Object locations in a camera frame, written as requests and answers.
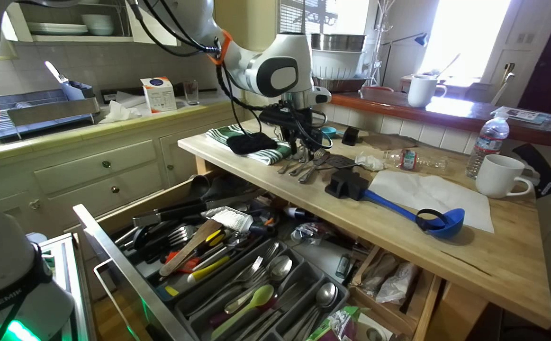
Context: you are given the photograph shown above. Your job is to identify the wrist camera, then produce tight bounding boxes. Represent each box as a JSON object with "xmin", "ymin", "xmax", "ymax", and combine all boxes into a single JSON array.
[{"xmin": 259, "ymin": 107, "xmax": 304, "ymax": 127}]

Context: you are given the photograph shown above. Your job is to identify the wooden spatula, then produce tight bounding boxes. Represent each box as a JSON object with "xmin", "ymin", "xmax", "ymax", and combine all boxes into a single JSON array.
[{"xmin": 159, "ymin": 219, "xmax": 224, "ymax": 277}]

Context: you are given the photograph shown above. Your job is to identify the white carton box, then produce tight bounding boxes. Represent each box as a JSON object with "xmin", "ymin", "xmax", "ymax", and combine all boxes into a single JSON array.
[{"xmin": 140, "ymin": 76, "xmax": 178, "ymax": 114}]

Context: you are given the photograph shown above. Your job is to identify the cabinet door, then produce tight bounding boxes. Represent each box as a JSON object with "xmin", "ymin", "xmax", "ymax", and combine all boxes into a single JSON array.
[{"xmin": 159, "ymin": 117, "xmax": 238, "ymax": 188}]

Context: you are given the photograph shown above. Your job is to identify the empty plastic bottle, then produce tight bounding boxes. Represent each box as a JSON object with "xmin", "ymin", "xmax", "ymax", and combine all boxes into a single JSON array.
[{"xmin": 383, "ymin": 148, "xmax": 449, "ymax": 174}]

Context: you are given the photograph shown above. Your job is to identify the black slotted spatula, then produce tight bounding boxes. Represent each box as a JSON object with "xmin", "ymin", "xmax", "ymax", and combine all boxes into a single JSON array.
[{"xmin": 320, "ymin": 155, "xmax": 357, "ymax": 171}]

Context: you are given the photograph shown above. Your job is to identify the heap of black utensils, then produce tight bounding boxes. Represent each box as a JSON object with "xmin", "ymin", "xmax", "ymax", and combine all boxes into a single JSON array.
[{"xmin": 113, "ymin": 172, "xmax": 276, "ymax": 266}]

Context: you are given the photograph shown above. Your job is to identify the small black holder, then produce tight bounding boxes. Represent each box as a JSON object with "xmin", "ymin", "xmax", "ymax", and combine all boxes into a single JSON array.
[{"xmin": 341, "ymin": 126, "xmax": 361, "ymax": 146}]

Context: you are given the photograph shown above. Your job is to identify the small dark bottle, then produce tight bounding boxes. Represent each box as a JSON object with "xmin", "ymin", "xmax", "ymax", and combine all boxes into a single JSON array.
[{"xmin": 334, "ymin": 253, "xmax": 352, "ymax": 279}]

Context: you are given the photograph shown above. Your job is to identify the heap of metal spoons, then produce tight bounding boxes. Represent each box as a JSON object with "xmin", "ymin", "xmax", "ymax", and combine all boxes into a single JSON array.
[{"xmin": 282, "ymin": 282, "xmax": 340, "ymax": 341}]

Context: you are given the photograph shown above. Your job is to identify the clear water bottle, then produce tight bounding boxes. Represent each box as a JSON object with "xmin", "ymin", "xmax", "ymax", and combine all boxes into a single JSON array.
[{"xmin": 465, "ymin": 112, "xmax": 511, "ymax": 179}]

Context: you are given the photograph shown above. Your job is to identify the blue ladle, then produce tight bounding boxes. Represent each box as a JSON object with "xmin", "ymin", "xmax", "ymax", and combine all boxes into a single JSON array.
[{"xmin": 361, "ymin": 189, "xmax": 466, "ymax": 240}]

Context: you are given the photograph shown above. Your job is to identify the metal tongs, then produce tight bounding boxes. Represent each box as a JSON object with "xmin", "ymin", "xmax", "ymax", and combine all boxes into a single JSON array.
[{"xmin": 132, "ymin": 188, "xmax": 267, "ymax": 228}]

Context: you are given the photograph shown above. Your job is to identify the green snack packet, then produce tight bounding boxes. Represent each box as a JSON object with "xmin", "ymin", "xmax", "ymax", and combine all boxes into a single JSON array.
[{"xmin": 306, "ymin": 306, "xmax": 371, "ymax": 341}]

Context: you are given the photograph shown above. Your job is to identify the black cloth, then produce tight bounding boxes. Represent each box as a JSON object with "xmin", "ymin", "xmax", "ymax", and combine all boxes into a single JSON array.
[{"xmin": 226, "ymin": 132, "xmax": 279, "ymax": 156}]

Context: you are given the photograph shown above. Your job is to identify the heap of plastic bags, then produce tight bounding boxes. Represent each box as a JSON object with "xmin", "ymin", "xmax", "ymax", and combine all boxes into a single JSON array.
[{"xmin": 358, "ymin": 253, "xmax": 420, "ymax": 306}]

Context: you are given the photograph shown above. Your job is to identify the grey cutlery tray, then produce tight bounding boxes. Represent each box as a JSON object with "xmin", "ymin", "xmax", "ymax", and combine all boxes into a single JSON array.
[{"xmin": 128, "ymin": 236, "xmax": 351, "ymax": 341}]

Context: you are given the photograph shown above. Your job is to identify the white paper napkins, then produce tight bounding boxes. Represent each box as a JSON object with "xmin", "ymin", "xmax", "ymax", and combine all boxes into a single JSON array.
[{"xmin": 98, "ymin": 91, "xmax": 147, "ymax": 125}]

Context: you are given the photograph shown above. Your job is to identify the metal mixing bowl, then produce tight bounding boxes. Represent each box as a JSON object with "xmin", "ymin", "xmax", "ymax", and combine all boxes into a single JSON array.
[{"xmin": 310, "ymin": 33, "xmax": 367, "ymax": 53}]

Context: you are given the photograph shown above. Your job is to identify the magazine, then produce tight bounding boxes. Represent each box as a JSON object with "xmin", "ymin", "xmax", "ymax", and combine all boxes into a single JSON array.
[{"xmin": 490, "ymin": 106, "xmax": 551, "ymax": 134}]

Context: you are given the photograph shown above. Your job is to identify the dish rack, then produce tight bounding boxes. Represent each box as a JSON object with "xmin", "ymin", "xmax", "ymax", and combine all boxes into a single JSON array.
[{"xmin": 0, "ymin": 61, "xmax": 101, "ymax": 141}]

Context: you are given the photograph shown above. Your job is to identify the window with blinds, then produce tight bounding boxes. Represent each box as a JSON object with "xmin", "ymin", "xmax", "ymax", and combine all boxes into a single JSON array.
[{"xmin": 279, "ymin": 0, "xmax": 371, "ymax": 35}]

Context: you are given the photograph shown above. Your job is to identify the desk lamp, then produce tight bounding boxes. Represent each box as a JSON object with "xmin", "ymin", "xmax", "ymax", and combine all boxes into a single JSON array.
[{"xmin": 379, "ymin": 32, "xmax": 429, "ymax": 87}]

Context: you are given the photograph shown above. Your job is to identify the black angular object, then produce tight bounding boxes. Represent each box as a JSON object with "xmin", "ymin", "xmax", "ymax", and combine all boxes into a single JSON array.
[{"xmin": 512, "ymin": 143, "xmax": 551, "ymax": 199}]

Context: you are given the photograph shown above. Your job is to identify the crumpled white tissue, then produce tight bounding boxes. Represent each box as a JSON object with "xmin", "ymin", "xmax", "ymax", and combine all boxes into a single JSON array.
[{"xmin": 354, "ymin": 151, "xmax": 386, "ymax": 171}]

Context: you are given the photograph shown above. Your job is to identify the stack of white plates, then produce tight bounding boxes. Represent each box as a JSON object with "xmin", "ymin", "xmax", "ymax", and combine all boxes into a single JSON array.
[{"xmin": 26, "ymin": 22, "xmax": 89, "ymax": 36}]

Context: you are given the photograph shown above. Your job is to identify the heap of metal forks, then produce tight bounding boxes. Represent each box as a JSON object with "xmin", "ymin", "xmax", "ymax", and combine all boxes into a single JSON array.
[{"xmin": 184, "ymin": 241, "xmax": 281, "ymax": 317}]

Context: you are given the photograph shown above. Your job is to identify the green white striped towel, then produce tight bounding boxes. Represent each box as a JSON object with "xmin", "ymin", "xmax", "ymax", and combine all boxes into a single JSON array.
[{"xmin": 205, "ymin": 124, "xmax": 293, "ymax": 166}]

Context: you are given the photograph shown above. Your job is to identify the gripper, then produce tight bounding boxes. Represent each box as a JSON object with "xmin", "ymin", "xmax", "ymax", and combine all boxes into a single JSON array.
[{"xmin": 275, "ymin": 110, "xmax": 325, "ymax": 161}]

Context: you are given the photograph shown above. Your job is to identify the wooden drawer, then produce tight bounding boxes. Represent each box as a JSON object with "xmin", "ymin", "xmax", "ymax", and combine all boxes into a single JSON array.
[{"xmin": 348, "ymin": 243, "xmax": 443, "ymax": 338}]

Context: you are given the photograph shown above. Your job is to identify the crumpled plastic wrapper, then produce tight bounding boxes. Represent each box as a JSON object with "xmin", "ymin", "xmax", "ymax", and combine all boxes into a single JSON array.
[{"xmin": 290, "ymin": 221, "xmax": 326, "ymax": 246}]

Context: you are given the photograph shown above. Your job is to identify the large utensil drawer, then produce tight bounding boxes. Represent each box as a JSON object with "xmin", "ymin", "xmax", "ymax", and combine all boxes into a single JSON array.
[{"xmin": 72, "ymin": 170, "xmax": 371, "ymax": 341}]

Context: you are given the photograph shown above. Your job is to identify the tall white mug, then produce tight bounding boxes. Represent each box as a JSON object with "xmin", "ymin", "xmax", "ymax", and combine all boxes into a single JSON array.
[{"xmin": 406, "ymin": 74, "xmax": 448, "ymax": 108}]

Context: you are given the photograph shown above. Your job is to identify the yellow handled tool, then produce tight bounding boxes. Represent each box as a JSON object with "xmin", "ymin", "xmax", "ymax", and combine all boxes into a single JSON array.
[{"xmin": 187, "ymin": 255, "xmax": 232, "ymax": 284}]

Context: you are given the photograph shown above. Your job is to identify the green plastic spoon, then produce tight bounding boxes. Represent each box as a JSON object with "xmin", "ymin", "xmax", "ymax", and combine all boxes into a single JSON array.
[{"xmin": 210, "ymin": 284, "xmax": 275, "ymax": 341}]

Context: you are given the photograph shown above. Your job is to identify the white paper sheet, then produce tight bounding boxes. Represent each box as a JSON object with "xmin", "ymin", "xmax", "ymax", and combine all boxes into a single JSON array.
[{"xmin": 368, "ymin": 170, "xmax": 495, "ymax": 234}]

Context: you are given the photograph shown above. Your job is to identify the cabinet drawer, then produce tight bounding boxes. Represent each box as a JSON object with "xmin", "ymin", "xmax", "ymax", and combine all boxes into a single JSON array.
[
  {"xmin": 33, "ymin": 139, "xmax": 158, "ymax": 196},
  {"xmin": 48, "ymin": 162, "xmax": 164, "ymax": 219}
]

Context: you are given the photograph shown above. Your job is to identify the white colander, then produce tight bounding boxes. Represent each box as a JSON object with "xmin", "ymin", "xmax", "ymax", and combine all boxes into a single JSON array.
[{"xmin": 311, "ymin": 49, "xmax": 365, "ymax": 80}]

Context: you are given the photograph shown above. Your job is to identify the drinking glass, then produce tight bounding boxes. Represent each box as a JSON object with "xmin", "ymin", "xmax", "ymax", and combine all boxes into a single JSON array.
[{"xmin": 183, "ymin": 79, "xmax": 200, "ymax": 106}]

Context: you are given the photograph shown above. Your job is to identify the black plastic block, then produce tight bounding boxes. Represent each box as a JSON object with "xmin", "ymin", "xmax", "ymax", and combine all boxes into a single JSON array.
[{"xmin": 325, "ymin": 168, "xmax": 370, "ymax": 201}]

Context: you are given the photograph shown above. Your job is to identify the large metal spoon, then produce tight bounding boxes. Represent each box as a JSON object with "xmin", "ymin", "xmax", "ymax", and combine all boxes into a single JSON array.
[{"xmin": 265, "ymin": 255, "xmax": 293, "ymax": 284}]

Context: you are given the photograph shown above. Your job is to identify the bright window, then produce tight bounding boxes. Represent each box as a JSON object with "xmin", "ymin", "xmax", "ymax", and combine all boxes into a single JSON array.
[{"xmin": 419, "ymin": 0, "xmax": 513, "ymax": 87}]

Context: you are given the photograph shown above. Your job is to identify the white grater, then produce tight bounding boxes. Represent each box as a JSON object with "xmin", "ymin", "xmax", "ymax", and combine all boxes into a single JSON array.
[{"xmin": 202, "ymin": 206, "xmax": 255, "ymax": 234}]

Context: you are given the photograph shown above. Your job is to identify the stack of white bowls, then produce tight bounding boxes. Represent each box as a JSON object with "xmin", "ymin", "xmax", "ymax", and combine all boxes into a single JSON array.
[{"xmin": 81, "ymin": 14, "xmax": 115, "ymax": 37}]

